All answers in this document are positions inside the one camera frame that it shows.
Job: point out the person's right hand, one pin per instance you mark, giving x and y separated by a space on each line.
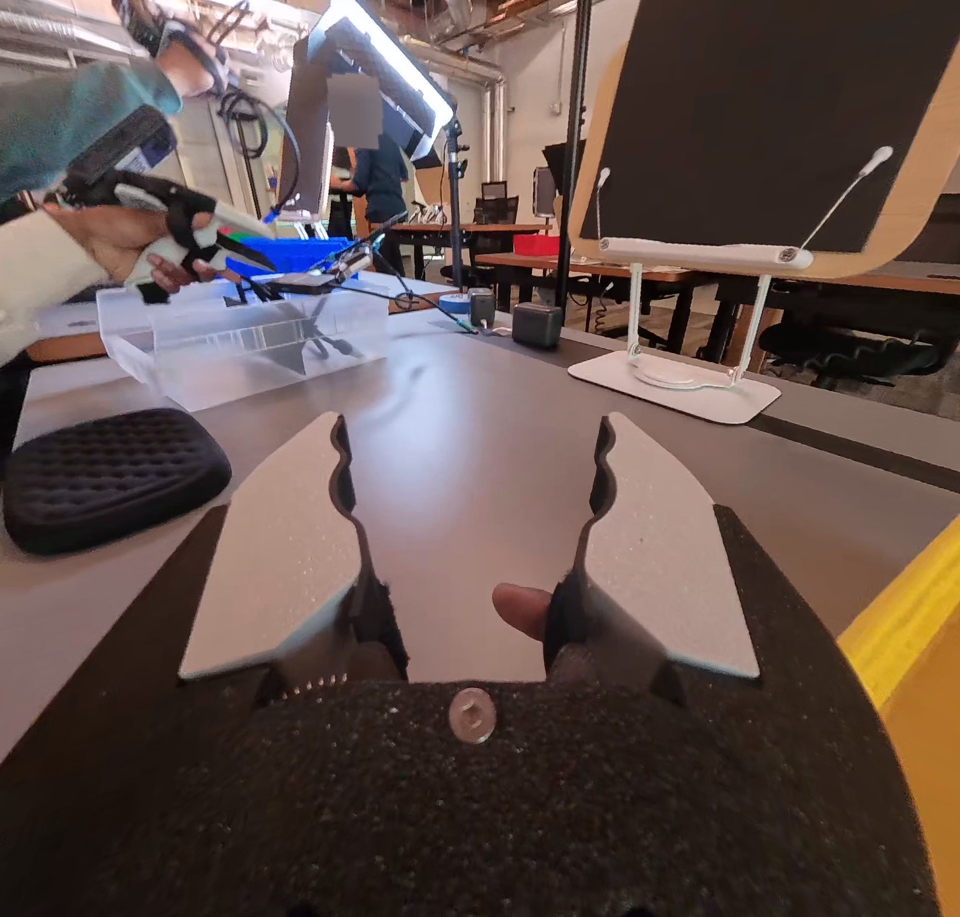
521 608

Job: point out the led light panel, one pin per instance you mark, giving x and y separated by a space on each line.
390 69

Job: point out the grey charger block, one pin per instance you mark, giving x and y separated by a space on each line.
481 306

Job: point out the black quilted wrist rest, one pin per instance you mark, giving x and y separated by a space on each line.
112 474

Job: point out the clear plastic bin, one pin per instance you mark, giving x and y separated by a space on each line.
225 339

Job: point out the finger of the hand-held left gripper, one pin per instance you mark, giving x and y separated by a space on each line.
244 223
240 251

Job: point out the person's left forearm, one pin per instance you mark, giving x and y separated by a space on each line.
37 279

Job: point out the dark box device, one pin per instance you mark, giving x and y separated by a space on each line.
536 324

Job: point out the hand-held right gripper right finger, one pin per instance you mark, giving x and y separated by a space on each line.
667 564

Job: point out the black tripod light stand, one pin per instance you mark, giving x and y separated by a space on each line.
454 204
577 107

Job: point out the red plastic bin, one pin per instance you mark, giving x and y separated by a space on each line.
536 244

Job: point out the blue plastic bin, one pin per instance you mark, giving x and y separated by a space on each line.
300 249

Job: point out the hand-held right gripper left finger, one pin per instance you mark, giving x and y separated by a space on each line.
277 557

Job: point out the blue tape roll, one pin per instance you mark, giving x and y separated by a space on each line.
454 303

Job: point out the black monitor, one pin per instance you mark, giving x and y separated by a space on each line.
562 174

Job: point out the yellow plastic bin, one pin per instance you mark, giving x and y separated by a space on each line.
915 669

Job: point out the person's left hand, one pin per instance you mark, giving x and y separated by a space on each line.
97 242

